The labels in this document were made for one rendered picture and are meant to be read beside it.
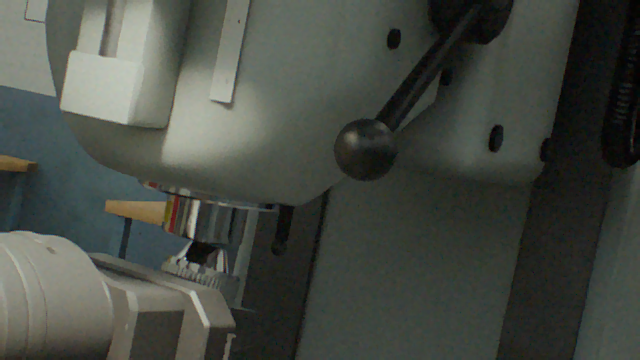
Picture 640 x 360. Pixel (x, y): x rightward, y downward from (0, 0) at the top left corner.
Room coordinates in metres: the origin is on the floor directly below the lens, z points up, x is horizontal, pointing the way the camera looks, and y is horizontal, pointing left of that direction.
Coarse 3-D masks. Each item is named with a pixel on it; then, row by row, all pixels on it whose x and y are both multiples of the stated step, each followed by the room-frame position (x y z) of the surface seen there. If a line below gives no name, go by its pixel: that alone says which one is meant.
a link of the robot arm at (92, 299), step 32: (32, 256) 0.58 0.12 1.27; (64, 256) 0.60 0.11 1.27; (96, 256) 0.69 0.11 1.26; (64, 288) 0.58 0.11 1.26; (96, 288) 0.60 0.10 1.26; (128, 288) 0.62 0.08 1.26; (160, 288) 0.64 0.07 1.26; (192, 288) 0.65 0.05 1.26; (64, 320) 0.57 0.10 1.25; (96, 320) 0.59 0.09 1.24; (128, 320) 0.61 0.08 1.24; (160, 320) 0.63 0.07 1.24; (192, 320) 0.64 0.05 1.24; (224, 320) 0.65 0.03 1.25; (64, 352) 0.57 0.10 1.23; (96, 352) 0.59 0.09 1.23; (128, 352) 0.61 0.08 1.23; (160, 352) 0.63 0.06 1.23; (192, 352) 0.64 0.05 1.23; (224, 352) 0.65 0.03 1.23
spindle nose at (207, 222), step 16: (176, 208) 0.70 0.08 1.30; (192, 208) 0.69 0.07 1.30; (208, 208) 0.69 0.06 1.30; (224, 208) 0.69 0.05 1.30; (176, 224) 0.69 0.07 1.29; (192, 224) 0.69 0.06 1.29; (208, 224) 0.69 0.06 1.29; (224, 224) 0.69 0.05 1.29; (240, 224) 0.70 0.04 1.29; (208, 240) 0.69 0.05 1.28; (224, 240) 0.69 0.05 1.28; (240, 240) 0.71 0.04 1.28
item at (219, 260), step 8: (192, 240) 0.72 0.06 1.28; (184, 248) 0.71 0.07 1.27; (192, 248) 0.71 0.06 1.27; (200, 248) 0.71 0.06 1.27; (208, 248) 0.71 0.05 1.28; (216, 248) 0.71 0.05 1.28; (176, 256) 0.71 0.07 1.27; (184, 256) 0.71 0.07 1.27; (192, 256) 0.70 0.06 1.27; (200, 256) 0.70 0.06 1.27; (208, 256) 0.70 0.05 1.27; (216, 256) 0.71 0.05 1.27; (224, 256) 0.71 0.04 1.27; (200, 264) 0.70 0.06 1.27; (208, 264) 0.70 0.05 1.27; (216, 264) 0.70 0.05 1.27; (224, 264) 0.71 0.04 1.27; (224, 272) 0.71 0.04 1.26
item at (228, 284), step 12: (168, 264) 0.70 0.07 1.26; (180, 264) 0.70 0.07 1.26; (192, 264) 0.69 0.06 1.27; (180, 276) 0.70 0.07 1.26; (192, 276) 0.69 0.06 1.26; (204, 276) 0.69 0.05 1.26; (216, 276) 0.70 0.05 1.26; (228, 276) 0.70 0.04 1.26; (216, 288) 0.70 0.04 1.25; (228, 288) 0.70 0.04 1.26; (228, 300) 0.70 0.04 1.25
